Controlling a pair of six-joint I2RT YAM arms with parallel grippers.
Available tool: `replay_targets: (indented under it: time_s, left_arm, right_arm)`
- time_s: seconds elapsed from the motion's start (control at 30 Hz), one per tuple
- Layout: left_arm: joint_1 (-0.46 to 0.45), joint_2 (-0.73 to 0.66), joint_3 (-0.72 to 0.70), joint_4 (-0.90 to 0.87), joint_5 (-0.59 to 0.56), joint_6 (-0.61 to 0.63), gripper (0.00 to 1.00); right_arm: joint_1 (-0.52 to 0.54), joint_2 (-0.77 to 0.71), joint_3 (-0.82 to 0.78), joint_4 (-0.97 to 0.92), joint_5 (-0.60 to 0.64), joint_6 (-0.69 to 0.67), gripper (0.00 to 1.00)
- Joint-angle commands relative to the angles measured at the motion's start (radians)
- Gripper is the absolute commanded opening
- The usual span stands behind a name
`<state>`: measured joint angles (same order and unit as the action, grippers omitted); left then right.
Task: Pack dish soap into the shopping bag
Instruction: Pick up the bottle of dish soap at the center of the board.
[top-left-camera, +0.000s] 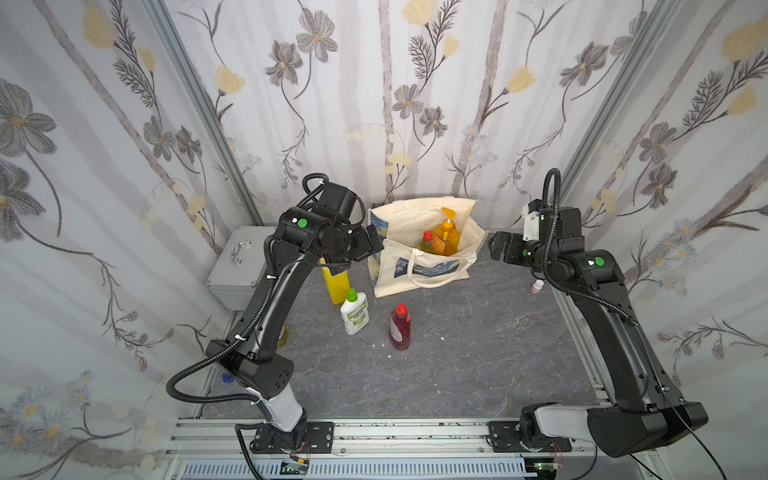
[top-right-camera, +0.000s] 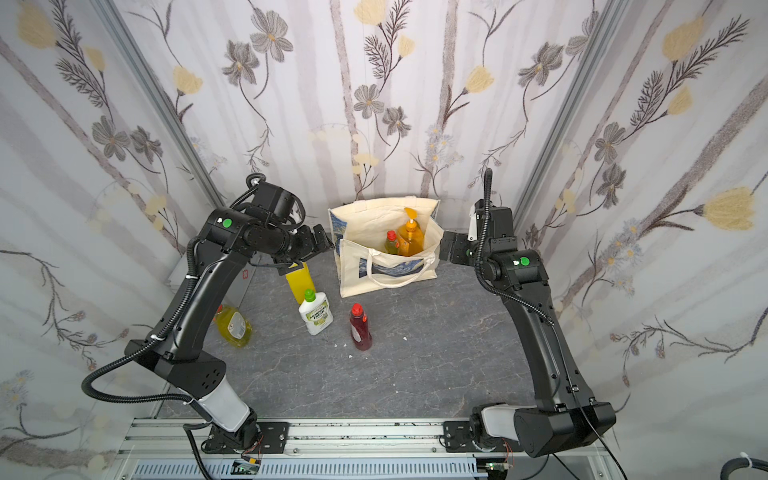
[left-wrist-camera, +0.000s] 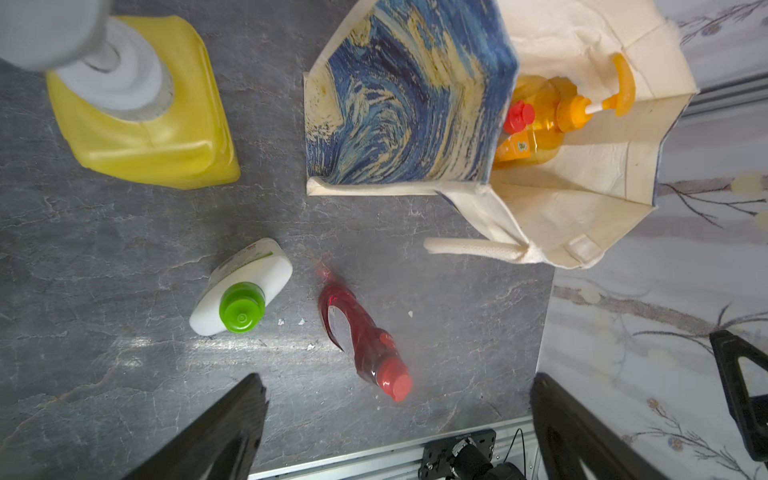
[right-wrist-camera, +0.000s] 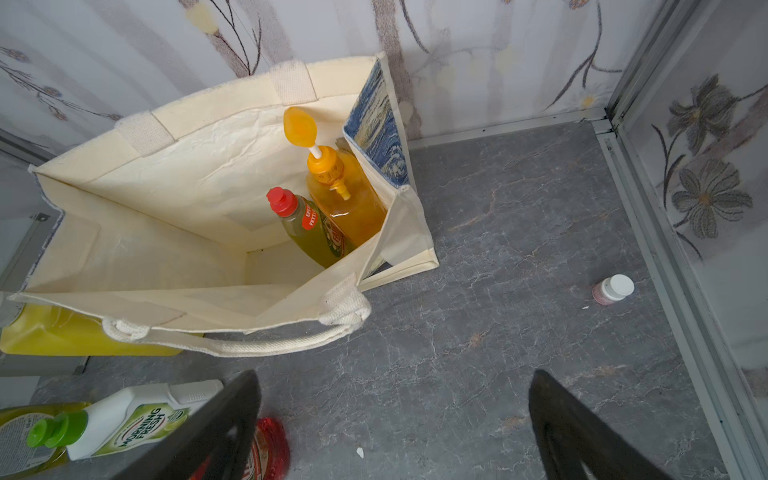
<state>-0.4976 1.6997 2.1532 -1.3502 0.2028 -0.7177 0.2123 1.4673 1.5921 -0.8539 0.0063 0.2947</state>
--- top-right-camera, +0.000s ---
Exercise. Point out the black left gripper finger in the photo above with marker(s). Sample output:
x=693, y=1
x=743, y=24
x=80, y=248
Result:
x=288, y=268
x=322, y=240

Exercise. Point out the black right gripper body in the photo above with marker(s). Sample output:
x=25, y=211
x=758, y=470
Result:
x=454, y=248

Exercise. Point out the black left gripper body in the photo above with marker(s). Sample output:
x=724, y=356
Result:
x=320, y=243

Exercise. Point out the orange pump soap bottle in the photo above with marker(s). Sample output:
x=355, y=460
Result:
x=410, y=235

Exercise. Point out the yellow-green dish soap red cap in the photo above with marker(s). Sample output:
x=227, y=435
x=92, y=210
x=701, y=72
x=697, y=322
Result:
x=392, y=244

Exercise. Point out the red dish soap bottle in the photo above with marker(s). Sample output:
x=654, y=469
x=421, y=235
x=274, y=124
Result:
x=359, y=325

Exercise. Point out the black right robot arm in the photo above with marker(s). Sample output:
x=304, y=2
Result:
x=566, y=414

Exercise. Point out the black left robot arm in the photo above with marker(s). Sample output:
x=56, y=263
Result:
x=173, y=350

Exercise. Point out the large yellow pump soap bottle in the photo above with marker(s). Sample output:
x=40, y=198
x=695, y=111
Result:
x=299, y=281

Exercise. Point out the cream starry night tote bag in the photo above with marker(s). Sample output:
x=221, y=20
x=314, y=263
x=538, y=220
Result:
x=358, y=232

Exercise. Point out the white bottle green cap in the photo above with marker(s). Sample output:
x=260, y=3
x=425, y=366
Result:
x=315, y=311

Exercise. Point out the silver metal case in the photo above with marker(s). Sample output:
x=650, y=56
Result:
x=235, y=293

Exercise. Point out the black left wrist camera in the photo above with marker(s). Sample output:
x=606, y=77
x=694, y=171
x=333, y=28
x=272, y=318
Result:
x=276, y=206

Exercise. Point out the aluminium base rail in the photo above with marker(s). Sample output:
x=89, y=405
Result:
x=394, y=448

